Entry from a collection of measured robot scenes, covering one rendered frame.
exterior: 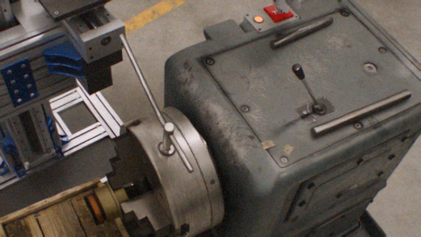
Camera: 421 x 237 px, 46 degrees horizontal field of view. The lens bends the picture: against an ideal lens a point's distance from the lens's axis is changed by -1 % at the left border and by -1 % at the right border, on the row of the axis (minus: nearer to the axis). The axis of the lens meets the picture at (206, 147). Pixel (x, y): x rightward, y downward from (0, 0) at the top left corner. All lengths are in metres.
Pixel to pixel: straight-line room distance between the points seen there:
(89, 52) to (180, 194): 0.61
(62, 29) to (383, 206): 1.76
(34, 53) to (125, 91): 1.28
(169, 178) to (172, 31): 2.15
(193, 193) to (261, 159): 0.16
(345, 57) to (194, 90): 0.40
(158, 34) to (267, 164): 2.15
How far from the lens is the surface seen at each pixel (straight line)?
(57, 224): 1.40
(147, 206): 1.15
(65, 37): 1.61
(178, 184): 1.06
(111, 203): 1.15
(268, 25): 1.34
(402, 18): 3.66
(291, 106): 1.16
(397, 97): 1.24
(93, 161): 2.30
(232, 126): 1.10
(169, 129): 1.00
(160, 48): 3.04
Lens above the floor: 2.12
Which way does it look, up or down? 55 degrees down
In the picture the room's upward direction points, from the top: 8 degrees clockwise
